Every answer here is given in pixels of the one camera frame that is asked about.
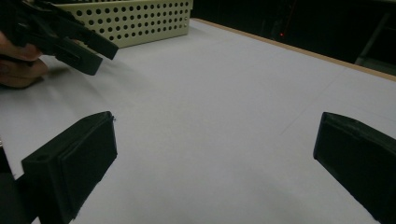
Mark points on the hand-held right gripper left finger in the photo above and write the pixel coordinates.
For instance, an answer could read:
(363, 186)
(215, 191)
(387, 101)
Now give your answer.
(71, 161)

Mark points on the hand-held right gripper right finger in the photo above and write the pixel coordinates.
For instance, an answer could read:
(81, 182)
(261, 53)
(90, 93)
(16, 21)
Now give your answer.
(358, 155)

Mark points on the yellow perforated plastic basket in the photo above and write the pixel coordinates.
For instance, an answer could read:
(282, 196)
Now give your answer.
(140, 28)

